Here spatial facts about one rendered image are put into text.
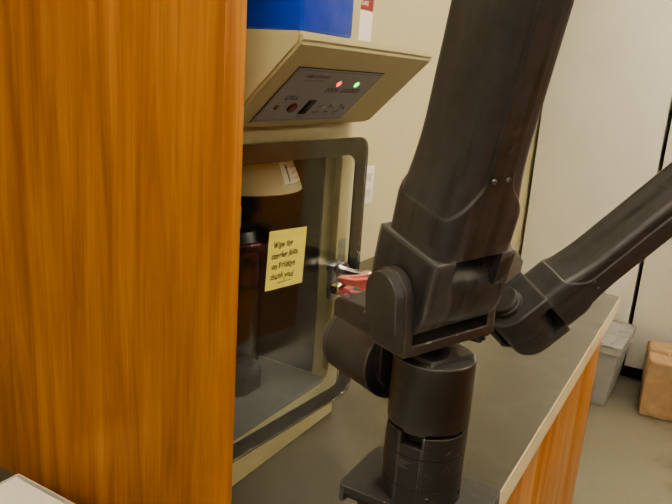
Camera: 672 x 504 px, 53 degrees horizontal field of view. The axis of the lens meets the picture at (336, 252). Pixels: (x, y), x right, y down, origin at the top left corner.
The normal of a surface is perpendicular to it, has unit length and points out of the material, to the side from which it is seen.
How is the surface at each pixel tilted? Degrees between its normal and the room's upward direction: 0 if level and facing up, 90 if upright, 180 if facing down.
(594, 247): 51
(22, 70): 90
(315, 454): 0
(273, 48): 90
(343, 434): 0
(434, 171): 85
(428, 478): 89
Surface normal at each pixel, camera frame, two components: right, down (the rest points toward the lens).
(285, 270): 0.82, 0.20
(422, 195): -0.80, -0.10
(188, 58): -0.50, 0.19
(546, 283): -0.57, -0.54
